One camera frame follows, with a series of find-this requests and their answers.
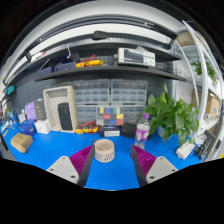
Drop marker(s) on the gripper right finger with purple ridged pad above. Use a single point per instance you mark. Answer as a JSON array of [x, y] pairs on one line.
[[148, 167]]

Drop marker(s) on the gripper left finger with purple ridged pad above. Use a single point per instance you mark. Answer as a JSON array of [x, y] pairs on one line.
[[75, 168]]

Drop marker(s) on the clear bottle purple label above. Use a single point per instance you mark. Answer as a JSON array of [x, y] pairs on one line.
[[142, 131]]

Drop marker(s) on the beige ceramic cup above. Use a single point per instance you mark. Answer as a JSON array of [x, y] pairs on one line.
[[104, 150]]

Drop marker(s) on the white power adapter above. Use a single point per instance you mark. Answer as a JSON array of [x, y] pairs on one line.
[[184, 150]]

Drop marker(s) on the black flat case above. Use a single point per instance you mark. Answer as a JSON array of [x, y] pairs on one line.
[[128, 130]]

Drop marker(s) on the yellow red multimeter on table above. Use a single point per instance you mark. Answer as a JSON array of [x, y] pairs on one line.
[[90, 128]]

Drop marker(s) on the black box white label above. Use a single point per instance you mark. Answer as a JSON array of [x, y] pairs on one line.
[[109, 131]]

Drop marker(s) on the small white box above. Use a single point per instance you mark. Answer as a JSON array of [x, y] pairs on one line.
[[43, 126]]

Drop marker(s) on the green potted plant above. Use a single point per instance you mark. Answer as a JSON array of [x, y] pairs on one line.
[[174, 117]]

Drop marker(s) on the black device right edge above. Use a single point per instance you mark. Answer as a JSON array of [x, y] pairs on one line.
[[201, 151]]

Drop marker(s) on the black rectangular speaker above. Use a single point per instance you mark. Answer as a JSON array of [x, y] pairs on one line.
[[64, 116]]

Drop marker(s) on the colourful small drawer box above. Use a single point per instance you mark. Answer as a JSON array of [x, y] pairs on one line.
[[106, 115]]

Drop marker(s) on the small cardboard box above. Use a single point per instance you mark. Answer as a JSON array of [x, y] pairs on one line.
[[21, 142]]

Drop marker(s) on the blue plastic bag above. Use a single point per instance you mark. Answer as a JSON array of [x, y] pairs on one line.
[[28, 127]]

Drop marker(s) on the white perforated tray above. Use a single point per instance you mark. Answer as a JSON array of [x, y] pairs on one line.
[[53, 97]]

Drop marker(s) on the purple bag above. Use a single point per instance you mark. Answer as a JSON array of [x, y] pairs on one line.
[[30, 110]]

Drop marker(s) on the grey parts drawer cabinet left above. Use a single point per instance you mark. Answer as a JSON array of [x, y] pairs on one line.
[[88, 95]]

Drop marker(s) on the grey parts drawer cabinet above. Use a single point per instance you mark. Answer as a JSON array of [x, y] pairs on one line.
[[131, 96], [88, 95]]

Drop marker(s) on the grey parts drawer cabinet right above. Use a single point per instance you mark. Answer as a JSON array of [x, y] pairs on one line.
[[131, 96]]

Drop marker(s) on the cardboard box on rack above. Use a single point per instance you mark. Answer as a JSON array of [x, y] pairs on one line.
[[212, 106]]

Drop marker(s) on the dark blue box on shelf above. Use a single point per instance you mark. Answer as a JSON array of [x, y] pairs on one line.
[[52, 66]]

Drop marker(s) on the yellow multimeter on shelf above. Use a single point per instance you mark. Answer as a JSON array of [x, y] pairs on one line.
[[92, 61]]

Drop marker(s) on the white oscilloscope on shelf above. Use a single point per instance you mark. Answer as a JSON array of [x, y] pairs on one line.
[[136, 57]]

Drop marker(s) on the white metal rack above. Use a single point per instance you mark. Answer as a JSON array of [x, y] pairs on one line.
[[202, 73]]

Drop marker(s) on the dark wall shelf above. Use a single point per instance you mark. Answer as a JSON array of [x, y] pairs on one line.
[[110, 70]]

